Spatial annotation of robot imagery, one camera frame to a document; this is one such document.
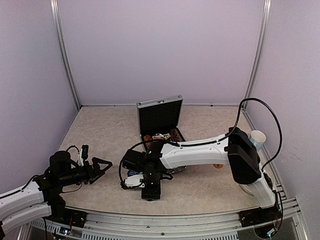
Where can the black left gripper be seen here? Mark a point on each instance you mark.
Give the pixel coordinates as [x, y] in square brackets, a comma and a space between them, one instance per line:
[90, 174]

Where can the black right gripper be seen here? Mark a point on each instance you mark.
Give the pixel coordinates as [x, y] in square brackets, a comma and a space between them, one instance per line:
[151, 194]

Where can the red playing card deck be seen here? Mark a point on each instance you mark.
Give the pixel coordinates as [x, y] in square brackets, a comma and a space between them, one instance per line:
[160, 136]

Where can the aluminium poker chip case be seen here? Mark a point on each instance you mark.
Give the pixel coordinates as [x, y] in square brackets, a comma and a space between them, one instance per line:
[159, 116]

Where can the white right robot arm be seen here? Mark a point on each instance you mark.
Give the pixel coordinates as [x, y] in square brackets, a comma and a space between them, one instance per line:
[233, 148]

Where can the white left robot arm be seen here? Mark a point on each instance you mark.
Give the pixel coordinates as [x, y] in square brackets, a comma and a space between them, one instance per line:
[41, 196]

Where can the dark red chip row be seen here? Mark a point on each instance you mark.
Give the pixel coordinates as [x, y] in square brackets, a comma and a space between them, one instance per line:
[175, 136]

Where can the orange round button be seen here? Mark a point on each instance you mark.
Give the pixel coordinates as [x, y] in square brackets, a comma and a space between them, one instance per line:
[218, 166]

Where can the light blue mug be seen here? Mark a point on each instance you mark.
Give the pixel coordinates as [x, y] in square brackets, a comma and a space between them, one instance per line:
[257, 138]

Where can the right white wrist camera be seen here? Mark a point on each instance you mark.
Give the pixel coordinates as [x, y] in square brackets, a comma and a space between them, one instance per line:
[134, 181]

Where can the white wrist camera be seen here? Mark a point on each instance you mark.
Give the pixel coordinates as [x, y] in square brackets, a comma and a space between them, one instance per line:
[134, 181]
[83, 155]

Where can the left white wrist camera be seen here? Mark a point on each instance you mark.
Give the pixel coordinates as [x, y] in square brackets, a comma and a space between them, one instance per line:
[83, 155]

